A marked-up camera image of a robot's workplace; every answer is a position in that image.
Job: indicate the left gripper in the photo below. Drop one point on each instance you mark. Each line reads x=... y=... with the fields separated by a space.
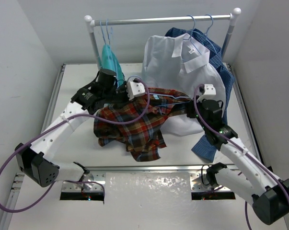
x=121 y=95

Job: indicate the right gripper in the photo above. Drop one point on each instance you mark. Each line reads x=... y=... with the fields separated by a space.
x=191 y=107

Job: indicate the red plaid shirt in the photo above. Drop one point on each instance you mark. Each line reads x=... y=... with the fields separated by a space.
x=138 y=124

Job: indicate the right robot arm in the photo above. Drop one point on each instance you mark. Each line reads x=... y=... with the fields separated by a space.
x=265 y=192

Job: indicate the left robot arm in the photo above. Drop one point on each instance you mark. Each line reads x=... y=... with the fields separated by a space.
x=36 y=160

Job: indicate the blue checked shirt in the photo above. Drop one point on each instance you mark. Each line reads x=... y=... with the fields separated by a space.
x=203 y=149

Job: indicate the white clothes rack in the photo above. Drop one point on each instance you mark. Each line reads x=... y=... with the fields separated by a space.
x=91 y=24

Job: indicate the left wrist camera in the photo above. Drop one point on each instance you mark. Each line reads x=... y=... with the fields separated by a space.
x=135 y=89

